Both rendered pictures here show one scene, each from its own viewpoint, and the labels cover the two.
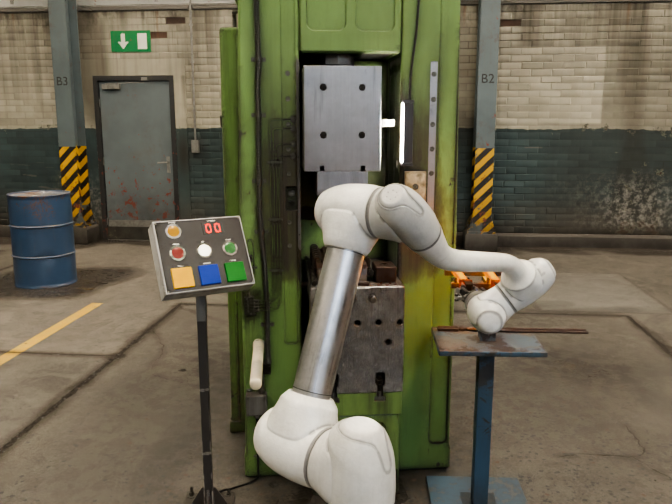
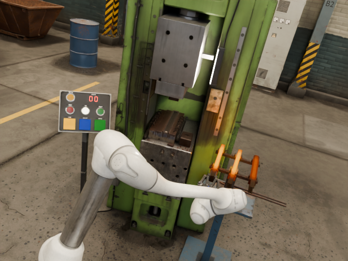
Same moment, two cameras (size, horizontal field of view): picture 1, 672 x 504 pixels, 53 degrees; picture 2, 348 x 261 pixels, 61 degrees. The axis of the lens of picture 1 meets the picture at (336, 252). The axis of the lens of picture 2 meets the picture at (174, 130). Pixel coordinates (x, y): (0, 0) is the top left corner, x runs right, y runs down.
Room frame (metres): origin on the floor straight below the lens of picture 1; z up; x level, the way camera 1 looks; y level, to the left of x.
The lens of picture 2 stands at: (0.74, -0.47, 2.00)
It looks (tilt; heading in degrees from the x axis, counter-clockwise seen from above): 27 degrees down; 11
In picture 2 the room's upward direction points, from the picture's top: 11 degrees clockwise
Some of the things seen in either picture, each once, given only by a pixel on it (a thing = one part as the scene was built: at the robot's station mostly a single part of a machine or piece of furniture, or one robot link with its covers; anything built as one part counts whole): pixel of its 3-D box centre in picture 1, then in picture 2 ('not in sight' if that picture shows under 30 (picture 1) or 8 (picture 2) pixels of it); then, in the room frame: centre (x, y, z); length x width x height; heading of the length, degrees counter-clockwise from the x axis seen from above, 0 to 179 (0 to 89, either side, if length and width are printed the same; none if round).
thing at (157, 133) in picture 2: (337, 262); (167, 124); (2.83, -0.01, 0.96); 0.42 x 0.20 x 0.09; 5
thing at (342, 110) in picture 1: (348, 119); (187, 49); (2.83, -0.05, 1.56); 0.42 x 0.39 x 0.40; 5
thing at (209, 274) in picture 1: (209, 274); (85, 124); (2.38, 0.46, 1.01); 0.07 x 0.05 x 0.07; 120
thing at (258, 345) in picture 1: (257, 363); not in sight; (2.50, 0.31, 0.62); 0.44 x 0.05 x 0.05; 5
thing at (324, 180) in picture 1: (337, 179); (175, 81); (2.83, -0.01, 1.32); 0.42 x 0.20 x 0.10; 5
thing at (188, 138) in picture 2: (384, 271); (186, 139); (2.70, -0.20, 0.95); 0.12 x 0.08 x 0.06; 5
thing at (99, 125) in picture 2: (235, 271); (99, 125); (2.43, 0.38, 1.01); 0.07 x 0.05 x 0.07; 120
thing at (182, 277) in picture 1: (182, 278); (69, 124); (2.33, 0.55, 1.01); 0.07 x 0.05 x 0.07; 120
